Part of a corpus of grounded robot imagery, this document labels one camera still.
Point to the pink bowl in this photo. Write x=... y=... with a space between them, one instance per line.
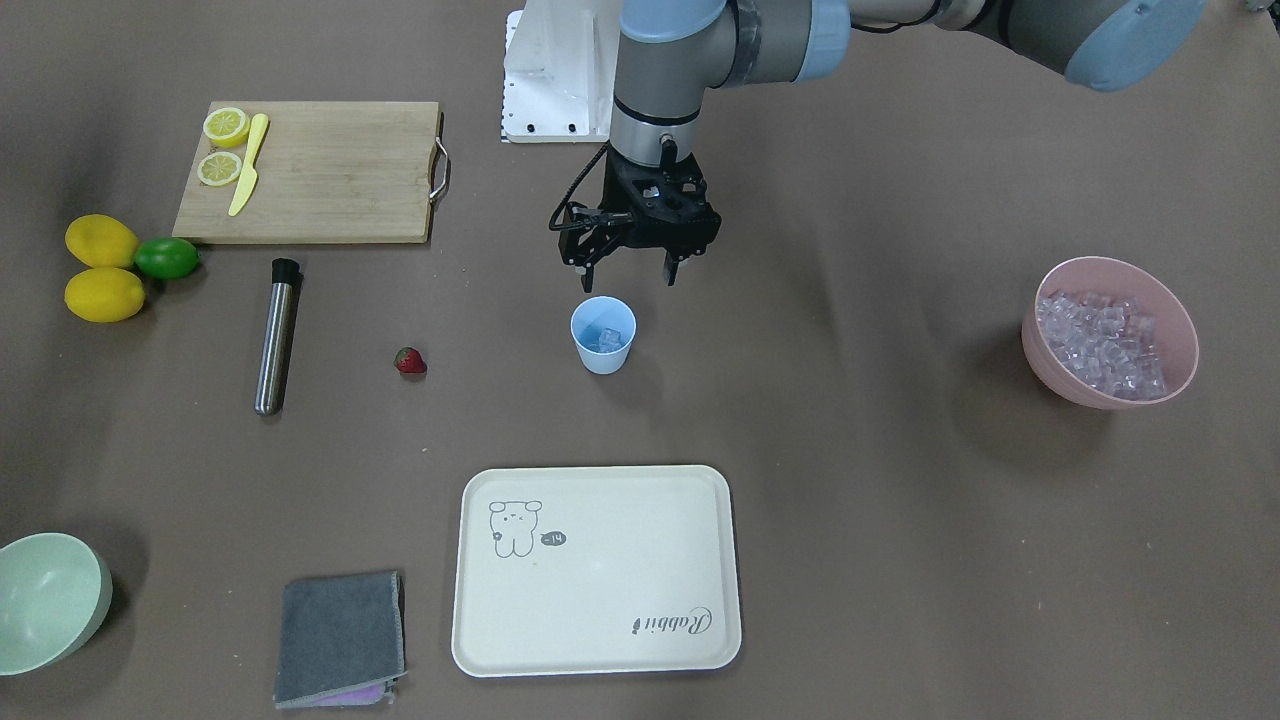
x=1176 y=335

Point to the steel muddler black tip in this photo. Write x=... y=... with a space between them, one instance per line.
x=286 y=278

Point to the upper lemon half slice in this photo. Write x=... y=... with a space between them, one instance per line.
x=227 y=128

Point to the lemon half slice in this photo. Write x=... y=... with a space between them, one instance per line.
x=227 y=128
x=219 y=169

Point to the lower whole yellow lemon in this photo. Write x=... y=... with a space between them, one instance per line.
x=104 y=295

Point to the light blue cup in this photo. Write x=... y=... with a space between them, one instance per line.
x=586 y=321

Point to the pile of clear ice cubes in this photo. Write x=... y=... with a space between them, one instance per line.
x=1104 y=341

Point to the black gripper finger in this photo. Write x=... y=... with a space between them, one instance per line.
x=588 y=235
x=672 y=262

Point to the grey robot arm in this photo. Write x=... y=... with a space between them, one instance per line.
x=672 y=52

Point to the lower lemon half slice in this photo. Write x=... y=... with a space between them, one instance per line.
x=219 y=169

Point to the red strawberry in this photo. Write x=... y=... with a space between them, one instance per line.
x=409 y=361

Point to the whole yellow lemon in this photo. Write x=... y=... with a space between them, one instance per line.
x=100 y=241
x=104 y=295

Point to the wooden cutting board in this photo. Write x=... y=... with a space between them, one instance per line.
x=329 y=172

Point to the cream rabbit tray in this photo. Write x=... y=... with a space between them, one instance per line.
x=629 y=569

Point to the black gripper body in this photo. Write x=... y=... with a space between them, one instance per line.
x=612 y=193

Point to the green lime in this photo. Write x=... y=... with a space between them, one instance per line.
x=167 y=258

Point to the yellow plastic knife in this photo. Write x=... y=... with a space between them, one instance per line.
x=247 y=180

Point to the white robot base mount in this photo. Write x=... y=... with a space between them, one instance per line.
x=559 y=71

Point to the clear ice cube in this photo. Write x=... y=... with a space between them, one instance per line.
x=608 y=341

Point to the grey folded cloth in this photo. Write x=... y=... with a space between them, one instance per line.
x=341 y=641

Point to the upper whole yellow lemon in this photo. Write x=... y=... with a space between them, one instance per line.
x=100 y=241

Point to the green bowl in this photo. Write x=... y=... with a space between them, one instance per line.
x=55 y=593

